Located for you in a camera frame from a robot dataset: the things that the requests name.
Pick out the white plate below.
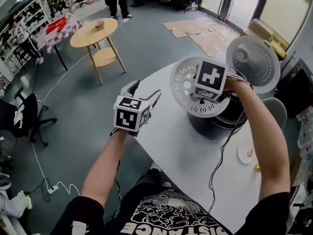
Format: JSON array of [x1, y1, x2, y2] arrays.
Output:
[[236, 142, 257, 165]]

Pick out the person's black printed shirt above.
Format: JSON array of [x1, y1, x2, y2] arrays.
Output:
[[50, 184, 291, 235]]

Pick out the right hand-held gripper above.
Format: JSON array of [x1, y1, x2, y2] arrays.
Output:
[[189, 60, 237, 106]]

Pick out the person's dark trousers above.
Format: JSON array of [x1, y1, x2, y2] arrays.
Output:
[[127, 167, 177, 195]]

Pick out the black office chair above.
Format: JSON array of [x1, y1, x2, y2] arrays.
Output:
[[0, 86, 58, 148]]

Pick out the long white floor cable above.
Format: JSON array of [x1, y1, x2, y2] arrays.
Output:
[[36, 18, 128, 103]]

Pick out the large cardboard box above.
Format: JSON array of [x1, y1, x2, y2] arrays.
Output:
[[241, 18, 274, 44]]

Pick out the flattened cardboard sheets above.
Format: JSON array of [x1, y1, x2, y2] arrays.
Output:
[[161, 17, 240, 57]]

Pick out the black cabinet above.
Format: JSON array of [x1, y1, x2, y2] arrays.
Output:
[[275, 57, 313, 119]]

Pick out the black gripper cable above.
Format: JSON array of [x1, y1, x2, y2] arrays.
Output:
[[114, 159, 123, 200], [209, 109, 247, 214]]

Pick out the pile of plastic bags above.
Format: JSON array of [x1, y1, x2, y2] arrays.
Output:
[[297, 109, 313, 156]]

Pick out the table with checkered cloth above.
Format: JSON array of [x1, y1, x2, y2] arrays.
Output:
[[43, 15, 84, 72]]

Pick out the person's right forearm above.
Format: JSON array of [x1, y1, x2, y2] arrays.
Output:
[[232, 86, 291, 214]]

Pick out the person's right hand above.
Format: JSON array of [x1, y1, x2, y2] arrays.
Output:
[[224, 76, 254, 98]]

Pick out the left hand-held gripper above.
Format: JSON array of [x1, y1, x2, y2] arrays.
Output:
[[110, 79, 162, 138]]

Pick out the grey shell chair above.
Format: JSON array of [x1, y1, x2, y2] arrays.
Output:
[[261, 97, 288, 132]]

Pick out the white steamer tray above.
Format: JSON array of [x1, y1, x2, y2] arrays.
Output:
[[170, 56, 232, 118]]

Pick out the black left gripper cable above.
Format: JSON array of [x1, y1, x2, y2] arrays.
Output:
[[114, 159, 123, 200]]

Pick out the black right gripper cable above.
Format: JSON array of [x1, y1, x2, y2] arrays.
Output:
[[209, 109, 247, 214]]

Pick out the white power strip cable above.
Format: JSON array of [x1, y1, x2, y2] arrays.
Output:
[[31, 142, 81, 197]]

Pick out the black pot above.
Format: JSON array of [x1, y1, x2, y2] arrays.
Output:
[[214, 99, 248, 130]]

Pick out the dark blue rice cooker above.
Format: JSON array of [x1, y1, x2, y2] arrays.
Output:
[[187, 35, 281, 141]]

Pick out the white display shelf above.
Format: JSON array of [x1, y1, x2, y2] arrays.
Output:
[[0, 0, 49, 68]]

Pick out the black bin with yellow lid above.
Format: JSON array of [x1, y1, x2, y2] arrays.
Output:
[[268, 32, 291, 60]]

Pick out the round wooden side table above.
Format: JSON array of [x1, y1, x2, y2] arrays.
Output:
[[69, 18, 127, 85]]

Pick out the person's left forearm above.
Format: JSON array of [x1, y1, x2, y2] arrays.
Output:
[[80, 131, 132, 209]]

